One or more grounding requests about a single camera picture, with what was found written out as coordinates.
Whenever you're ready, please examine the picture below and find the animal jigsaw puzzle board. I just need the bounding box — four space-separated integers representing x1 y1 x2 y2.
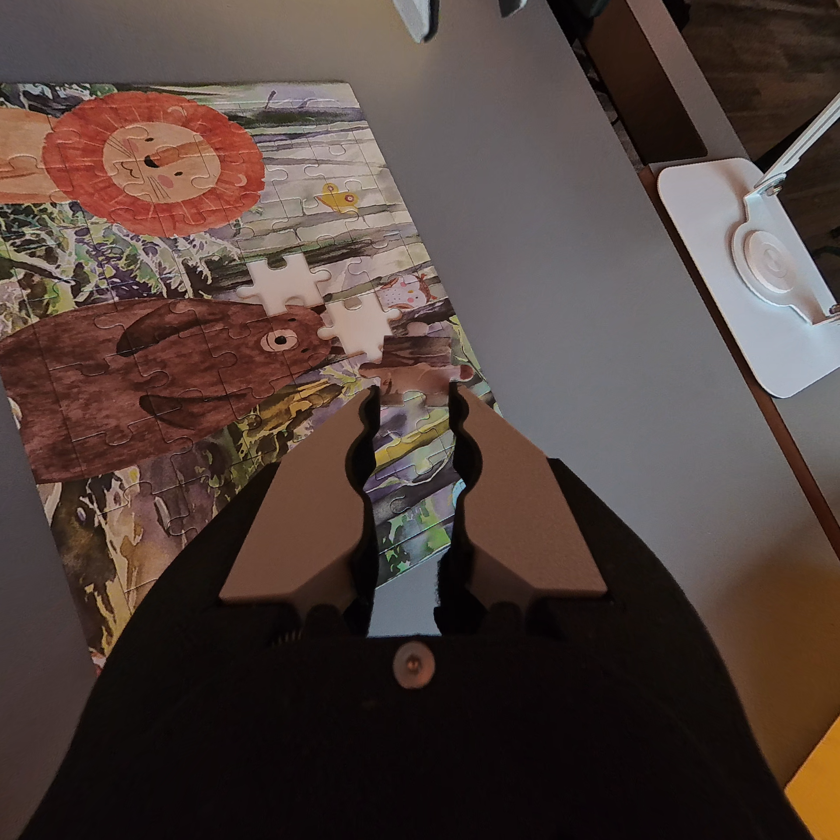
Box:
0 80 503 677

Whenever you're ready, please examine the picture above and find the white metal stand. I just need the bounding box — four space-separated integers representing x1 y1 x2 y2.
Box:
656 92 840 399

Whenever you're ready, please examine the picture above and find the adjacent grey desk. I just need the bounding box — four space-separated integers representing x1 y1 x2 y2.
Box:
584 0 840 526

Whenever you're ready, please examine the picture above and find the pale grey jigsaw piece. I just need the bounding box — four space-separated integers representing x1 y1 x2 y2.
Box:
360 335 475 408

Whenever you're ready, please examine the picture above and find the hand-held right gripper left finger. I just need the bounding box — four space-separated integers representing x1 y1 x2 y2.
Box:
218 386 383 635

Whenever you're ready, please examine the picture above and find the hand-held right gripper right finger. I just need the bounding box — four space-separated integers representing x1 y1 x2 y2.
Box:
436 382 608 636

